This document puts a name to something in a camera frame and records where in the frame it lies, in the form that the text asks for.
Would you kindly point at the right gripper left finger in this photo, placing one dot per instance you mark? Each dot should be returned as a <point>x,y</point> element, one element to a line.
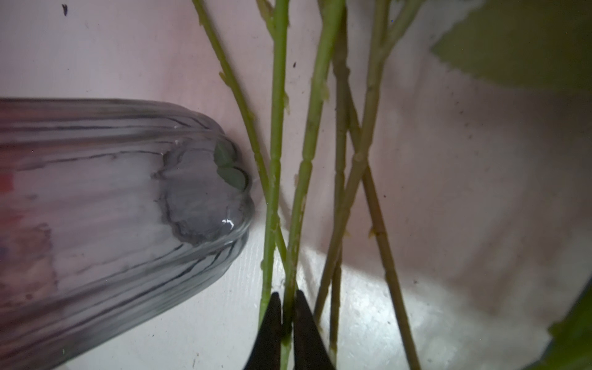
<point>266,351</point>

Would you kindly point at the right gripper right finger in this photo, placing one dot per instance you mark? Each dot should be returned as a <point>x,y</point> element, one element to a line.
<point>309,350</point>

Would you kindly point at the salmon pink rose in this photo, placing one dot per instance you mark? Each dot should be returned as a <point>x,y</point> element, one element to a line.
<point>230,79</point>

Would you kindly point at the magenta pink rose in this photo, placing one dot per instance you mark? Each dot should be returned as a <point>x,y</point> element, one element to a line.
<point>341,72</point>

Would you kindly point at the light pink rose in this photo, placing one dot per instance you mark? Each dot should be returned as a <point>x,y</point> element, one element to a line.
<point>276,20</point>

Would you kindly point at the cream white rose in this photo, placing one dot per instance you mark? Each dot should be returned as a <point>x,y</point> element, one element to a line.
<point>332,13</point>

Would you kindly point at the red grey glass vase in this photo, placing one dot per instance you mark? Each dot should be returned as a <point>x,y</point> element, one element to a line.
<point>112,212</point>

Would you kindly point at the red pink rose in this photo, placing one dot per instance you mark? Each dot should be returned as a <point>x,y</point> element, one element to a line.
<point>383,40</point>

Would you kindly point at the white blue flower sprig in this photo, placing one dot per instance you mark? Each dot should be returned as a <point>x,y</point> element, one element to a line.
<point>570,337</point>

